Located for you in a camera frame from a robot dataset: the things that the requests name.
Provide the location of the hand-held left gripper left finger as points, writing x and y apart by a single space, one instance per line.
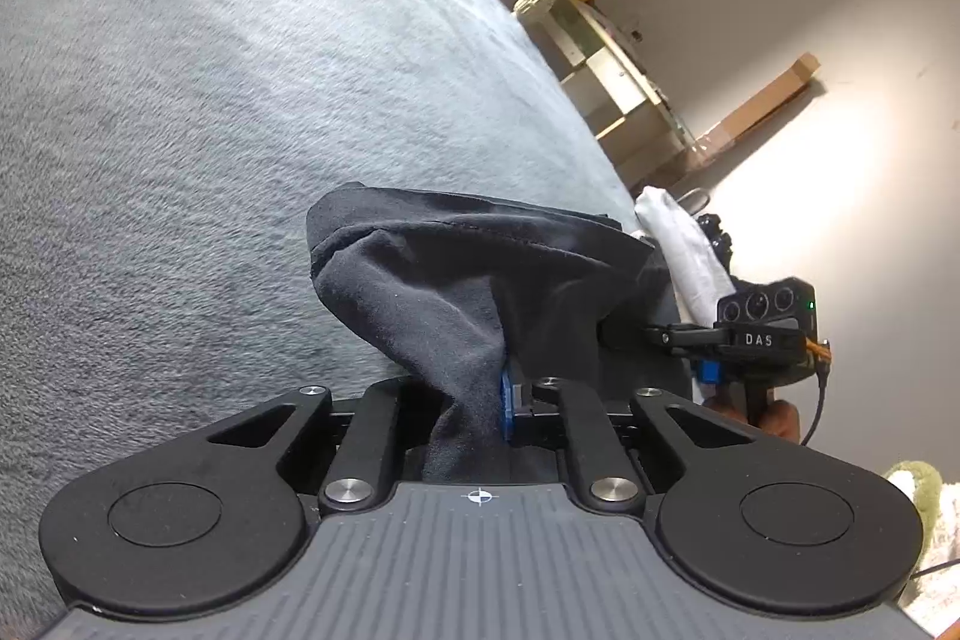
382 430

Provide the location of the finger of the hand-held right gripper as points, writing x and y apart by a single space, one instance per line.
690 338

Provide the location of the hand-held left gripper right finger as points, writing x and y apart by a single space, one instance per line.
506 404

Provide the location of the dark navy pants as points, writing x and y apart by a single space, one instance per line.
450 295

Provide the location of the person's right hand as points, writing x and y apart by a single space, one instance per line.
780 421

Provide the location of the white folded cloth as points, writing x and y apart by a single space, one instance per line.
686 250

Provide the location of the long cardboard box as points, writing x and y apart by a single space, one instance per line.
757 111

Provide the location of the green white fluffy cloth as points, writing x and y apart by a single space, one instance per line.
934 520

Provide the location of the wooden shelf unit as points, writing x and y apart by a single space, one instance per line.
615 85

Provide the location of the grey fleece bed blanket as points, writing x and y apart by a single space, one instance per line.
187 123

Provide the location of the white carved bedpost finial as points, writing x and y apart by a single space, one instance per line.
536 1

